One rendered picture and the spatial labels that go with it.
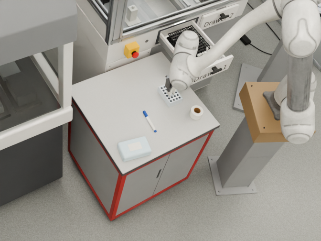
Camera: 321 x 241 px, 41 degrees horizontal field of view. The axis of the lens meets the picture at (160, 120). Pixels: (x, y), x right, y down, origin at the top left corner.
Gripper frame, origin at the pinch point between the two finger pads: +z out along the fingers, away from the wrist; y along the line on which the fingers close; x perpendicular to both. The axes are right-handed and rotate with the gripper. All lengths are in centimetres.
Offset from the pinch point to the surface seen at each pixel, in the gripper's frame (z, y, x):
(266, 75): 61, -116, -16
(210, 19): -5, -48, -33
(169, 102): 4.2, 3.3, 4.3
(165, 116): 7.7, 7.9, 9.5
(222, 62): -7.5, -32.2, -0.1
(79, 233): 84, 62, 23
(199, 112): 5.3, -9.2, 16.0
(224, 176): 74, -39, 36
